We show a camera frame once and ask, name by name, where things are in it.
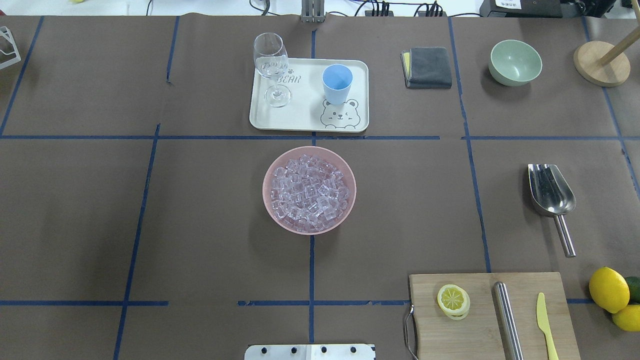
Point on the steel ice scoop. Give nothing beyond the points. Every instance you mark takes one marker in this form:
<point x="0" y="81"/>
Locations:
<point x="552" y="197"/>

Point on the pink ice bowl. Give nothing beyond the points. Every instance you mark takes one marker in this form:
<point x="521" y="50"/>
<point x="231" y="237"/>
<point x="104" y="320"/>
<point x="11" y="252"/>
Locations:
<point x="329" y="156"/>

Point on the pile of ice cubes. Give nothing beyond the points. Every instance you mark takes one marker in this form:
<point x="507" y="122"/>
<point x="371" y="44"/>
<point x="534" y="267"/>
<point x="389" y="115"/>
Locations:
<point x="308" y="194"/>

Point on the light blue plastic cup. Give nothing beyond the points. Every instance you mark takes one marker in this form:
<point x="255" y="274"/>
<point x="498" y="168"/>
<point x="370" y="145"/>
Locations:
<point x="337" y="80"/>

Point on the cream bear tray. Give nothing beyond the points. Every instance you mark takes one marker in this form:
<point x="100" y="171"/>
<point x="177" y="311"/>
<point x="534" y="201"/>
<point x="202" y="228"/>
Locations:
<point x="308" y="110"/>

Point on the clear wine glass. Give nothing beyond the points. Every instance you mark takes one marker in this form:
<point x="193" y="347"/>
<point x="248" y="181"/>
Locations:
<point x="271" y="61"/>

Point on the lemon slice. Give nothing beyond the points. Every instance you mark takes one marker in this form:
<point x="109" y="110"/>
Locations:
<point x="454" y="301"/>

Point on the wooden cutting board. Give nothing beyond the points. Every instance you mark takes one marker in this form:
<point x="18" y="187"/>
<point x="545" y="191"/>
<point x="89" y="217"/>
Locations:
<point x="480" y="336"/>

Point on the green ceramic bowl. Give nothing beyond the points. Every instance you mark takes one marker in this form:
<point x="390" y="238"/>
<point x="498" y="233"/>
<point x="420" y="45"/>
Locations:
<point x="514" y="63"/>

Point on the steel muddler rod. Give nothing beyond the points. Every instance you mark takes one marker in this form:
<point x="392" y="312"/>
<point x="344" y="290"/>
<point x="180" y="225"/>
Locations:
<point x="511" y="341"/>

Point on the yellow plastic knife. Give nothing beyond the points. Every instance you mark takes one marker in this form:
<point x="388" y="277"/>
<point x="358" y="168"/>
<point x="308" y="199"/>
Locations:
<point x="543" y="324"/>

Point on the yellow lemon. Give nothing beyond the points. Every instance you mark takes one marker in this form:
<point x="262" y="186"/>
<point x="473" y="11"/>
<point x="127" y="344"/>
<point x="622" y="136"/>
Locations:
<point x="609" y="290"/>
<point x="628" y="319"/>

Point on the wooden stand base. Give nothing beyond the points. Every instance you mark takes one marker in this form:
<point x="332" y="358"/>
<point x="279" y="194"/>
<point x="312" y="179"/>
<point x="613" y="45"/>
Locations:
<point x="603" y="63"/>

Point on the green lime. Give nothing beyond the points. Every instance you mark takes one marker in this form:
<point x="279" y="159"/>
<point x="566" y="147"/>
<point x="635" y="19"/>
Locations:
<point x="633" y="284"/>

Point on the aluminium frame post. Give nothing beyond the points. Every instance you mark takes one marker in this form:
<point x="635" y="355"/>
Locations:
<point x="313" y="11"/>

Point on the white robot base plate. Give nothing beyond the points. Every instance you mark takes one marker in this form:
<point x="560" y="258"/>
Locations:
<point x="348" y="351"/>

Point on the white wire cup rack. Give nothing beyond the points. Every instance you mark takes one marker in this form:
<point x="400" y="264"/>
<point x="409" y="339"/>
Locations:
<point x="9" y="53"/>

